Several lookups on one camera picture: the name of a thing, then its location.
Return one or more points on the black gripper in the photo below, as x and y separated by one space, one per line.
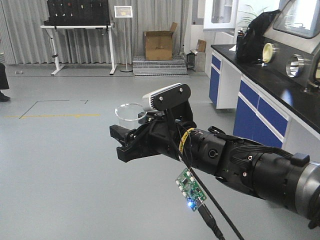
167 132

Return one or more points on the clear glass beaker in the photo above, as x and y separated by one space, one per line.
129 115

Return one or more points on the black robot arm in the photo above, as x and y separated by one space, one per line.
291 181

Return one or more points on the white fume cabinet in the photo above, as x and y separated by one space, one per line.
220 15

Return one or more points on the green circuit board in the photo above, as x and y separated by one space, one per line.
190 189

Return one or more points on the metal grate platform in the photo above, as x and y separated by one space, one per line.
146 68

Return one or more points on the brown cardboard box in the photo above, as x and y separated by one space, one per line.
159 44

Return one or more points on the grey metal bin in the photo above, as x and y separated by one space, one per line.
196 61

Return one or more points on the small cardboard box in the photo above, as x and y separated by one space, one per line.
201 46

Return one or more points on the sign stand with poster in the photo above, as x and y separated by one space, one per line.
123 12

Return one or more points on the white standing desk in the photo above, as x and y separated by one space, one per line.
81 44

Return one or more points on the blue white lab counter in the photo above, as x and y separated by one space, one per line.
270 108

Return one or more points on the black pegboard panel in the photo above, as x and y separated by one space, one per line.
78 13

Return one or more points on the black backpack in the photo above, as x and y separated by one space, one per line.
249 45

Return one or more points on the steel glove box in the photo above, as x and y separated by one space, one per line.
292 43

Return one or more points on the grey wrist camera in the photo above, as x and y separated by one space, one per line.
166 97

